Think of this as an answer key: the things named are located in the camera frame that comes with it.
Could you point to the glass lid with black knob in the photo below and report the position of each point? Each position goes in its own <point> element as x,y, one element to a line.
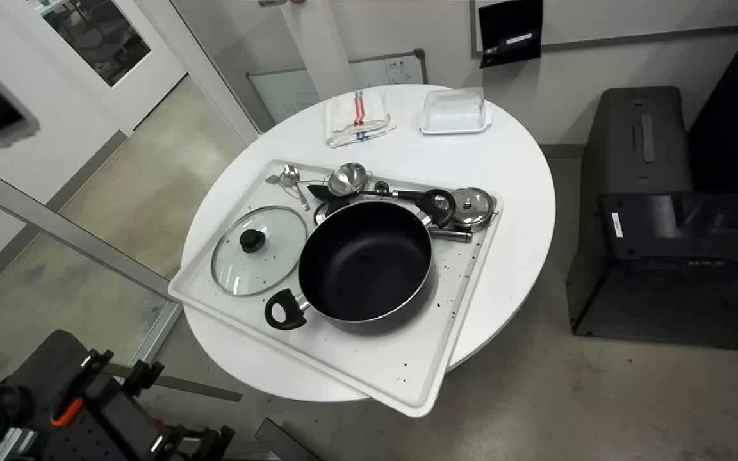
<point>243,269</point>

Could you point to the black equipment case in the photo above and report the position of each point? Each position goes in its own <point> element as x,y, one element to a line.
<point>641,282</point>

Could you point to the tiny steel measuring cup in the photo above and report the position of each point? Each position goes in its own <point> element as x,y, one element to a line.
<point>377,185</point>

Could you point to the white door with window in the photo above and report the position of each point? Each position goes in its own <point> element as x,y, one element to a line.
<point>88,26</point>

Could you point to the clear plastic container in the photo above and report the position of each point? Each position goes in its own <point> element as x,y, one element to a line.
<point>455,113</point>

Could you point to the wall whiteboard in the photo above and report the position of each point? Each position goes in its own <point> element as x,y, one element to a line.
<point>641,17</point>

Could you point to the leaning glass panel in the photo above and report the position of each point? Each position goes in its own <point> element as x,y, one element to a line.
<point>282,92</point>

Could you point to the black cooking pot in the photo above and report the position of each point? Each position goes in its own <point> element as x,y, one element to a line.
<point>366,259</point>

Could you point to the black tool cart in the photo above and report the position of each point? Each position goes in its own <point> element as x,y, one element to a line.
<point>52,374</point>

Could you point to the small leaning whiteboard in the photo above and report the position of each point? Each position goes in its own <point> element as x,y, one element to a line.
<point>389,69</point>

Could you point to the small metal spoon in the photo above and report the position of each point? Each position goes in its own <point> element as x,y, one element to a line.
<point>287,178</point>

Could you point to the black wall sign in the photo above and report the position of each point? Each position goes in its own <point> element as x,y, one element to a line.
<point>512,28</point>

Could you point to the aluminium frame beam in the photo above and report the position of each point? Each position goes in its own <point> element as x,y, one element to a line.
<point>70,231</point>

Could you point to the white plastic tray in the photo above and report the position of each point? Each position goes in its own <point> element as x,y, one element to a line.
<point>369,360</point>

